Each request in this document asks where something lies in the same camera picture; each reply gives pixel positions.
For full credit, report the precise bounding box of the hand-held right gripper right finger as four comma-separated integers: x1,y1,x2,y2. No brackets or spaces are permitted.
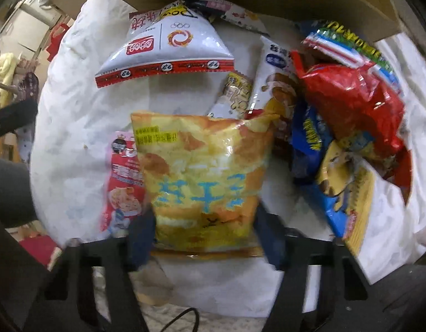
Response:
255,208,370,332

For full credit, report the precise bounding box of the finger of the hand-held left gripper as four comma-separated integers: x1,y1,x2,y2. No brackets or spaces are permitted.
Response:
0,97,39,142

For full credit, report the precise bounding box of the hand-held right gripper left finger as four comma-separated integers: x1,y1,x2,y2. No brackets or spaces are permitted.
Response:
26,211,157,332

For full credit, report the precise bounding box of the pink snack packet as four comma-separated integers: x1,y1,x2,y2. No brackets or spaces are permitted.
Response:
100,131,148,232

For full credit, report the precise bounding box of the yellow chip bag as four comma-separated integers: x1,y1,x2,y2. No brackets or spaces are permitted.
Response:
130,110,281,255

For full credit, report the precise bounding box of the blue yellow cookie bag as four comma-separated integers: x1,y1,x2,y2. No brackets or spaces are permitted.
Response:
315,138,376,256

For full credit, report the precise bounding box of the blue snack packet yellow print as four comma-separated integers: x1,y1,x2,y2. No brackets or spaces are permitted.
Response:
291,102,338,184

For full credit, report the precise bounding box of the beige patterned snack packet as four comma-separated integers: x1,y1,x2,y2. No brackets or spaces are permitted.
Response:
208,71,254,120

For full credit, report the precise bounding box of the red foil snack bag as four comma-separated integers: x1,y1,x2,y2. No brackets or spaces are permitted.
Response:
291,50,412,180

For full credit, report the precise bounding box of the white snack bag red trim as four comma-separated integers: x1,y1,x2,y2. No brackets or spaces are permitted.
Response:
94,2,235,89

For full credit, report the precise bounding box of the red striped snack packet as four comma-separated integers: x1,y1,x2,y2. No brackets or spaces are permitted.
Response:
301,19,404,94

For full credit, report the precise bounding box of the yellow cloth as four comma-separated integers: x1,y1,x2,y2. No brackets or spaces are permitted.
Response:
0,53,18,87

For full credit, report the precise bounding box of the white quilted bed sheet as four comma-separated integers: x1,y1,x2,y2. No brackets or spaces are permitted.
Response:
29,0,426,319

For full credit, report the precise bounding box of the red tote bag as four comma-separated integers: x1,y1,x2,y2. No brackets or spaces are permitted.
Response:
47,22,71,63

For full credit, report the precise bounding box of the white cabinet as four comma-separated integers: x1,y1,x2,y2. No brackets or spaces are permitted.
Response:
5,0,66,59

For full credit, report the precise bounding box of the red cloth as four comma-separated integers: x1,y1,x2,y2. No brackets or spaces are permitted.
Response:
19,235,61,267

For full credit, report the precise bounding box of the white packet brown cartoon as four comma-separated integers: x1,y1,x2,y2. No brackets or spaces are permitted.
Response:
247,36,301,146

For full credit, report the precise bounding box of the white and navy snack packet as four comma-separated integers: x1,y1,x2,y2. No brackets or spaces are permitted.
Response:
190,0,269,35

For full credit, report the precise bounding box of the black cable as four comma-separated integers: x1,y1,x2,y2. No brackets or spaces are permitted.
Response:
158,307,200,332

